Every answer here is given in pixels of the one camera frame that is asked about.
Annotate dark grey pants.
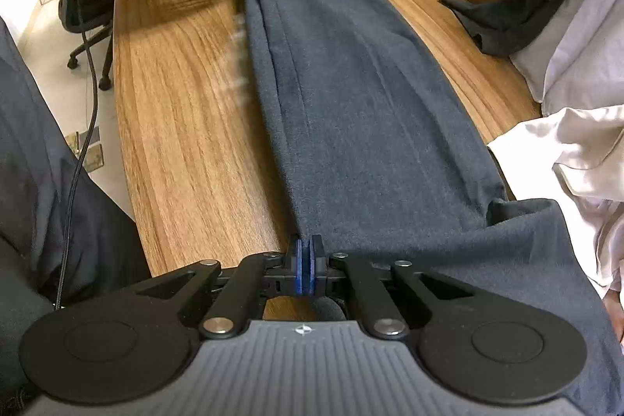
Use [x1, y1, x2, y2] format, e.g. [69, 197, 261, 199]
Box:
[241, 0, 624, 416]

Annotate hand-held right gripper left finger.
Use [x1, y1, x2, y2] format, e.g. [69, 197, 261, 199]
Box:
[136, 238, 308, 341]

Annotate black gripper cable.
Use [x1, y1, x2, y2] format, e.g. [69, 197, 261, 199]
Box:
[51, 30, 100, 312]

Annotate person's dark trousers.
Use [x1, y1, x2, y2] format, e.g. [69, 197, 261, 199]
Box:
[0, 19, 153, 402]

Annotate black office chair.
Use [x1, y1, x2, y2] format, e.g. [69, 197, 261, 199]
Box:
[28, 0, 119, 91]

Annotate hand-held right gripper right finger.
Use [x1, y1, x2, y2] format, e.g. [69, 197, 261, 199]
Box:
[307, 235, 475, 341]

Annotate cream shirt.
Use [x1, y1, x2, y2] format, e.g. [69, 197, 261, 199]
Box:
[486, 104, 624, 300]

